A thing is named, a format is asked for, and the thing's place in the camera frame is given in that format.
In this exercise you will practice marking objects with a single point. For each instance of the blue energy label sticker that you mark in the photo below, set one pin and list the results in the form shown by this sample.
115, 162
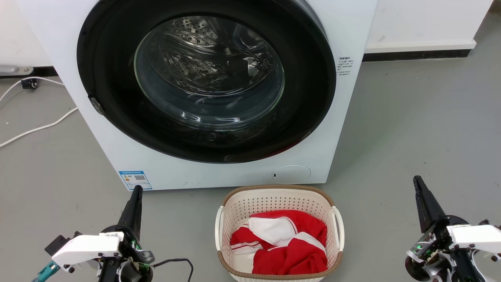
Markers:
135, 179

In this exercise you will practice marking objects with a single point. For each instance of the white perforated laundry basket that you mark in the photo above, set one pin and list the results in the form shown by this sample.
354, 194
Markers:
238, 203

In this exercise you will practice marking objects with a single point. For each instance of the black round washer door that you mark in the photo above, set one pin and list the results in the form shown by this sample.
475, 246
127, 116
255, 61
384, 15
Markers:
305, 98

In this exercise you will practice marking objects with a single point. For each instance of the red and white garment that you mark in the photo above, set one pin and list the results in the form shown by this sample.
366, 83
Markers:
297, 254

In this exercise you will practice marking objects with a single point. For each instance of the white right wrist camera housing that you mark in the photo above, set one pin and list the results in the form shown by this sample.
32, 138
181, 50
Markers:
475, 235

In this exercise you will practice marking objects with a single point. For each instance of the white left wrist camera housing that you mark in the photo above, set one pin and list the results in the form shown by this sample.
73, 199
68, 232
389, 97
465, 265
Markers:
84, 250

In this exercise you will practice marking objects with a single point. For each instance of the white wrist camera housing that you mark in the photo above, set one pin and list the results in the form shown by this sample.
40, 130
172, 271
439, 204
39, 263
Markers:
84, 250
475, 235

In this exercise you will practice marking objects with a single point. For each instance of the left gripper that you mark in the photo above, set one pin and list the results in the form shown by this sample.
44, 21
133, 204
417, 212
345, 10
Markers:
135, 254

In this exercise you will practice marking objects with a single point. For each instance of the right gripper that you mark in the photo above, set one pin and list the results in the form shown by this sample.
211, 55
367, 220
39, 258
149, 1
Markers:
430, 254

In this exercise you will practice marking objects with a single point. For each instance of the white front-load washing machine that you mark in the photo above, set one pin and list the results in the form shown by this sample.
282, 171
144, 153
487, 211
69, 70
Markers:
117, 156

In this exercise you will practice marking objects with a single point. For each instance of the round white filter cover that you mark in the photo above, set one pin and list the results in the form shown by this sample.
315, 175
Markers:
291, 174

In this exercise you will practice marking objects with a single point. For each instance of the small text warning sticker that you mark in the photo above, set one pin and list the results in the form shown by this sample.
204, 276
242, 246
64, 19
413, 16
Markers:
345, 67

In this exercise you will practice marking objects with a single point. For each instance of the grey metal floor bracket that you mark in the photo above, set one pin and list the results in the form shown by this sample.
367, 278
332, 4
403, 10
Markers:
15, 70

